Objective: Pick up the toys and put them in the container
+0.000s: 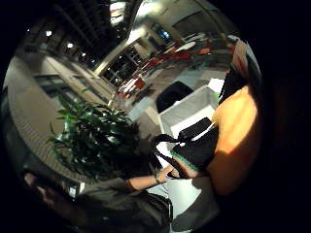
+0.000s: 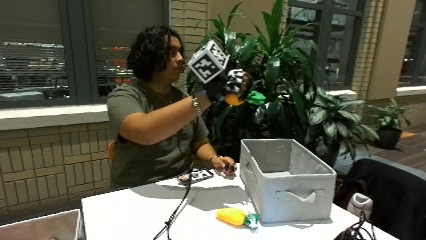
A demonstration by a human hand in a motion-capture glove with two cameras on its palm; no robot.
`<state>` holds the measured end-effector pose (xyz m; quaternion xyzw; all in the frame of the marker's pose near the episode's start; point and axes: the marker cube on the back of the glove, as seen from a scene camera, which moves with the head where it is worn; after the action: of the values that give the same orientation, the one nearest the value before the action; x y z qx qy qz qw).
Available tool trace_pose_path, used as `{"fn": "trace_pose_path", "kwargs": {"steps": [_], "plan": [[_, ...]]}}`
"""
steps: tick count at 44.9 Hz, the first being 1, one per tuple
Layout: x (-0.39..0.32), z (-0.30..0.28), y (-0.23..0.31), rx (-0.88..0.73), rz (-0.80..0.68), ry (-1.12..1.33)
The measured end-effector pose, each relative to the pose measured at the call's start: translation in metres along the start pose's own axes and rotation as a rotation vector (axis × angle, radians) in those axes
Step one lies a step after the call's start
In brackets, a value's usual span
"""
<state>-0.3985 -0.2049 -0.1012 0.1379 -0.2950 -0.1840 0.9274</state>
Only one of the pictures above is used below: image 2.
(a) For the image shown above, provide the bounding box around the orange carrot soft toy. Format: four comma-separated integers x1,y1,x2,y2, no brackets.
222,90,267,108

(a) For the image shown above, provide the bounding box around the white paper sheet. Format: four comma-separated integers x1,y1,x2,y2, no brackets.
154,165,247,191

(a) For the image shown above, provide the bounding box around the dark device on paper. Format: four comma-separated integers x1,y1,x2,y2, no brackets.
175,168,215,186

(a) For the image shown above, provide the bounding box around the white marker cube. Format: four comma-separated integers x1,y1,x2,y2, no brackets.
186,39,231,85

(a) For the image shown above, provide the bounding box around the tall green leafy plant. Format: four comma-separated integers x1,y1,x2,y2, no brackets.
184,0,322,162

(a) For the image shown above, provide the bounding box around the yellow soft toy green top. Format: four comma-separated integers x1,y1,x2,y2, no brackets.
214,207,262,231

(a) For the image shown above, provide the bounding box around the grey fabric storage box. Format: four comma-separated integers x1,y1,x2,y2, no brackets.
238,138,337,225

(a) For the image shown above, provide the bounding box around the the person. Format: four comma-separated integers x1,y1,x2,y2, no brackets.
105,25,238,191

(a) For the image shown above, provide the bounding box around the dark framed window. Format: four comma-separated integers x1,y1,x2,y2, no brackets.
286,0,367,92

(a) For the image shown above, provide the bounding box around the broad-leaved green plant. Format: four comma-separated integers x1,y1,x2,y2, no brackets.
304,87,380,168

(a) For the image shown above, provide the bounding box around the orange chair back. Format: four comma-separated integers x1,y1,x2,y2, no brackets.
106,140,118,161

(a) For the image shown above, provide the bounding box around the white plastic object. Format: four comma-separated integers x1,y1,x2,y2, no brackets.
345,192,373,221

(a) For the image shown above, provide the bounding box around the small potted plant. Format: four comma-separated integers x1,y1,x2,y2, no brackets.
365,97,415,132

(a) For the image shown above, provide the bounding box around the black plant pot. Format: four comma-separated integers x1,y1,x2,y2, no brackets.
375,127,403,151

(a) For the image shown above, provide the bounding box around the black jacket on chair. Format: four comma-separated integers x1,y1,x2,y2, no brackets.
332,157,426,240

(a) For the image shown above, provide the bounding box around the narrow dark window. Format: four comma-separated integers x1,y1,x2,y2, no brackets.
396,0,426,88

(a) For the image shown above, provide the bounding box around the large window with blinds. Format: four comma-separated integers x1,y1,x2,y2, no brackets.
0,0,170,110

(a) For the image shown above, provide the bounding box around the beaded bracelet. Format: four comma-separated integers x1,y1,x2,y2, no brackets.
190,96,202,116

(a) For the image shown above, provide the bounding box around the black glove cable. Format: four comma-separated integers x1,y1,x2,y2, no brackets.
151,109,200,240

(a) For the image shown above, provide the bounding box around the black cable bundle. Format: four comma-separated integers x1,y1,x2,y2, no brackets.
332,211,379,240

